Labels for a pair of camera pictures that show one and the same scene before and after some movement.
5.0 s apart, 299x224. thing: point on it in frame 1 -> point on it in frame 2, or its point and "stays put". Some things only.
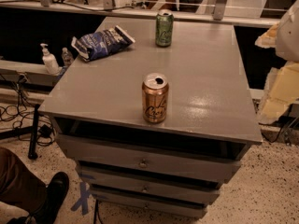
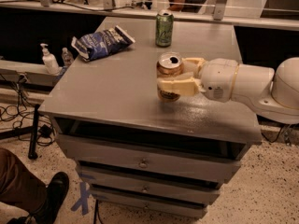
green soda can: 164,28 stays put
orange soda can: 155,97 -> 168,64
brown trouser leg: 19,187 stays put
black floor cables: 30,124 stays put
